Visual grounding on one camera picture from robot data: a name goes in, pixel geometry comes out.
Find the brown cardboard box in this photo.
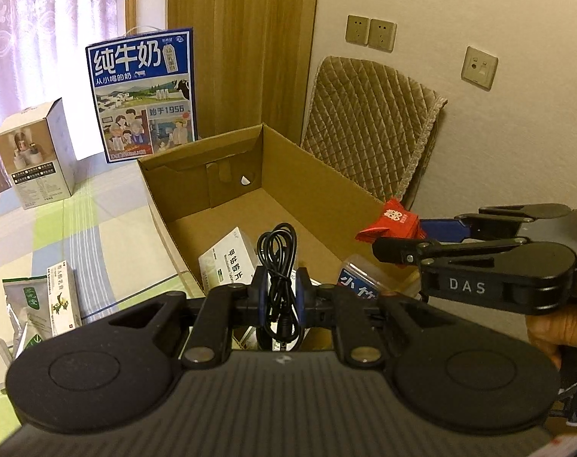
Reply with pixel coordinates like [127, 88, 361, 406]
[137, 124, 423, 349]

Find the beige wall antenna socket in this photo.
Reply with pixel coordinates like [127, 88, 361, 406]
[462, 46, 499, 89]

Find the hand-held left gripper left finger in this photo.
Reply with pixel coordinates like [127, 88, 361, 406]
[81, 269, 269, 368]

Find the person's right hand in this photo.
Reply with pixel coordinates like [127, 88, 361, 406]
[526, 305, 577, 359]

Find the blue illustrated milk carton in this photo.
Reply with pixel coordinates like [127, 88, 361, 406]
[85, 27, 199, 163]

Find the sheer patterned curtain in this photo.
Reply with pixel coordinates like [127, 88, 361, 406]
[0, 0, 171, 201]

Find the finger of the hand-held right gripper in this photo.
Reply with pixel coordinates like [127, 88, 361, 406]
[419, 204, 575, 243]
[371, 237, 532, 267]

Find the quilted brown chair cushion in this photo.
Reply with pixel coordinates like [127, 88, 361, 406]
[300, 56, 448, 211]

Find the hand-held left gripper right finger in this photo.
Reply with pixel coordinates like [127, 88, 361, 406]
[293, 267, 480, 368]

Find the wooden door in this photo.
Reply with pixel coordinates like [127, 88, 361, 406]
[167, 0, 320, 154]

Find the white green medicine box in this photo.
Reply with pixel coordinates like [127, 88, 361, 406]
[198, 227, 261, 297]

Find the white humidifier box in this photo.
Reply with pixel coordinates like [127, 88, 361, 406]
[0, 97, 78, 210]

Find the clear plastic case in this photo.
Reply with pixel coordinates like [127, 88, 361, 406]
[338, 254, 390, 299]

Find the silver green tea bag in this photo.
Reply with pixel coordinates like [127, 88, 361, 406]
[3, 276, 52, 359]

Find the small white plant-print box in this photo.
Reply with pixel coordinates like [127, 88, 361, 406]
[47, 261, 83, 339]

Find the small red packet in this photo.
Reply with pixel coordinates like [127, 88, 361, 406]
[356, 198, 427, 267]

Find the beige wall power socket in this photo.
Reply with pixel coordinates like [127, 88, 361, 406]
[368, 18, 397, 52]
[346, 14, 371, 46]

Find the checked cloth covered desktop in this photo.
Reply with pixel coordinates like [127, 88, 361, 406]
[0, 152, 208, 439]

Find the black audio cable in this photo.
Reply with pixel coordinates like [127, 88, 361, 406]
[257, 223, 301, 350]

